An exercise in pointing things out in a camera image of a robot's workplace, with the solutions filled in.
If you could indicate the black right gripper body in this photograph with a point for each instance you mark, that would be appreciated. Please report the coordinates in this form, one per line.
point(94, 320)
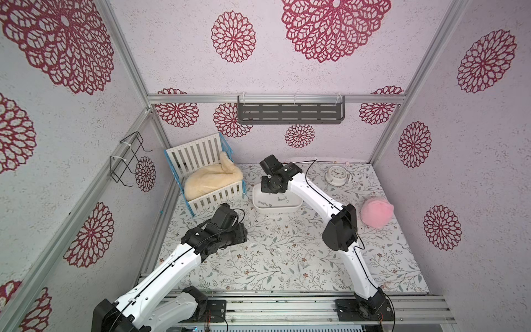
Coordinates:
point(269, 185)

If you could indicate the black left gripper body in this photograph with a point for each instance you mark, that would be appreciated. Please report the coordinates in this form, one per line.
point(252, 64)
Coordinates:
point(235, 235)

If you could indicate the white plastic storage box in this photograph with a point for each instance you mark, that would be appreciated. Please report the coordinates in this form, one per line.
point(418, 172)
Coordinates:
point(295, 202)

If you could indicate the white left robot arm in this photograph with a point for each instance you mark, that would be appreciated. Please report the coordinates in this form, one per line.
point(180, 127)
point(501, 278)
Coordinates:
point(143, 309)

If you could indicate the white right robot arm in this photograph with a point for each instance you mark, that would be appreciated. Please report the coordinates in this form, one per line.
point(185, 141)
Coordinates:
point(341, 227)

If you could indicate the silver screw in box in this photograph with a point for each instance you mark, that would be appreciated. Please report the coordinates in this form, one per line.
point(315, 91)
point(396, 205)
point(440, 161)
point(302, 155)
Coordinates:
point(272, 201)

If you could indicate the beige plush cloth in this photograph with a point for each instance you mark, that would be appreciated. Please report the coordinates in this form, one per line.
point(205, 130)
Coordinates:
point(212, 178)

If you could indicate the white alarm clock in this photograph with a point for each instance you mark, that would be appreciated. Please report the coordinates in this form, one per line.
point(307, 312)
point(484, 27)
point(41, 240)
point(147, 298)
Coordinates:
point(337, 176)

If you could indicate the white slatted blue basket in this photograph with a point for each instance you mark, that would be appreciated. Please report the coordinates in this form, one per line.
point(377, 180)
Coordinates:
point(187, 158)

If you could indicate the dark grey wall shelf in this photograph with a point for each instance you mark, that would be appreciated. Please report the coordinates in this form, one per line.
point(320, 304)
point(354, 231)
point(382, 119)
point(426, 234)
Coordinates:
point(291, 113)

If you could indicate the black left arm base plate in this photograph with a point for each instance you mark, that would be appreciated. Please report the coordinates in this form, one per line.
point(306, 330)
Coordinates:
point(209, 310)

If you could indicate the black wire wall rack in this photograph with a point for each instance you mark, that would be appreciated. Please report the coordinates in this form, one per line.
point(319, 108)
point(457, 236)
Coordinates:
point(120, 164)

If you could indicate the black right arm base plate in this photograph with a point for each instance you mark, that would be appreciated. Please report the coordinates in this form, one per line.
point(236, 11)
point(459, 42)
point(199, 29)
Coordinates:
point(351, 310)

